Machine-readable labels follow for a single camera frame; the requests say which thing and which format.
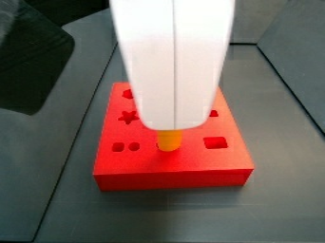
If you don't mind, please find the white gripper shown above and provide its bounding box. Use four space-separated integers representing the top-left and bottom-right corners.
110 0 236 130

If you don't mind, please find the yellow oval peg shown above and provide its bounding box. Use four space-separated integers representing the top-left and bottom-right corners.
158 130 182 152

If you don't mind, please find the red shape sorter board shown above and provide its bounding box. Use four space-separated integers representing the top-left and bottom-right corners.
93 83 254 191

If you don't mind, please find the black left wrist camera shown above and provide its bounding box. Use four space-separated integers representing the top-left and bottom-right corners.
0 0 110 115

